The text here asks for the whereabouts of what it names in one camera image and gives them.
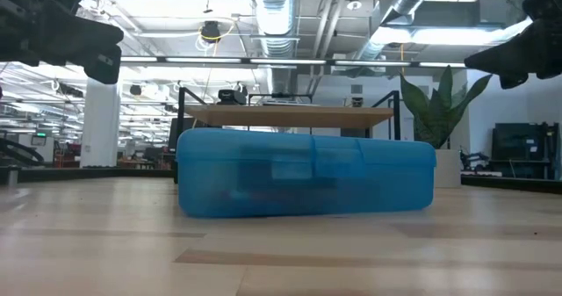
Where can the black aluminium table frame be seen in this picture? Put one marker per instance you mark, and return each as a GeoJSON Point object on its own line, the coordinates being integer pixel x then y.
{"type": "Point", "coordinates": [518, 182]}
{"type": "Point", "coordinates": [88, 173]}

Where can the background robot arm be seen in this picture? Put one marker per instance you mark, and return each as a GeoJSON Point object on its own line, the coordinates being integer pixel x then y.
{"type": "Point", "coordinates": [474, 160]}

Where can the black stapler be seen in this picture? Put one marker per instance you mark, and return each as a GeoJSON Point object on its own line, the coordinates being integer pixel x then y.
{"type": "Point", "coordinates": [232, 97]}

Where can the black equipment cabinet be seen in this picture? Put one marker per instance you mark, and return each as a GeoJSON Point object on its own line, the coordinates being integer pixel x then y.
{"type": "Point", "coordinates": [522, 146]}

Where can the blue plastic pencil box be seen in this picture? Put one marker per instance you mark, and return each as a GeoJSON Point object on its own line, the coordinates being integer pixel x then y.
{"type": "Point", "coordinates": [307, 177]}

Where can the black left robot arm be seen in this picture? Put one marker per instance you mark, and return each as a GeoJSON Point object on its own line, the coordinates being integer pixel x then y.
{"type": "Point", "coordinates": [9, 23]}

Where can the white stapler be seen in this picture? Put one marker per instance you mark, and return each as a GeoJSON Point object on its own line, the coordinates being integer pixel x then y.
{"type": "Point", "coordinates": [357, 102]}

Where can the snake plant in white pot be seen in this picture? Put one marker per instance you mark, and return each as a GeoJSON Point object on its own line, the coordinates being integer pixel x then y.
{"type": "Point", "coordinates": [439, 111]}

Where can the white building column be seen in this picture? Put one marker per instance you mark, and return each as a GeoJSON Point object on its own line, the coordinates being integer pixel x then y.
{"type": "Point", "coordinates": [101, 124]}

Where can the overhead beam with light strips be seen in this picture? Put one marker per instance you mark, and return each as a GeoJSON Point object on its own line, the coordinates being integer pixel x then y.
{"type": "Point", "coordinates": [290, 61]}

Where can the wooden shelf with black legs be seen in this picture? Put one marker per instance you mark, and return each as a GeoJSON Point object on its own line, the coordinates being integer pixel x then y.
{"type": "Point", "coordinates": [290, 116]}

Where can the white grey desk calculator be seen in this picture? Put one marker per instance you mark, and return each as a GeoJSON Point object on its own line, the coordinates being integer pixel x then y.
{"type": "Point", "coordinates": [287, 103]}

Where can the black background monitor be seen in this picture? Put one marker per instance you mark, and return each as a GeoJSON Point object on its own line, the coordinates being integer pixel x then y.
{"type": "Point", "coordinates": [189, 124]}

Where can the black overhead camera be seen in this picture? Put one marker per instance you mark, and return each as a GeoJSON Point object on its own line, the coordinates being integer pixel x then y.
{"type": "Point", "coordinates": [211, 31]}

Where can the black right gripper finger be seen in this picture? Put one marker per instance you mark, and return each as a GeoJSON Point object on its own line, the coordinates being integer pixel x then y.
{"type": "Point", "coordinates": [513, 64]}
{"type": "Point", "coordinates": [513, 45]}

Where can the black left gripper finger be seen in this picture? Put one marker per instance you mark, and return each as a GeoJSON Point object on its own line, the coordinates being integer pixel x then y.
{"type": "Point", "coordinates": [83, 49]}
{"type": "Point", "coordinates": [83, 28]}

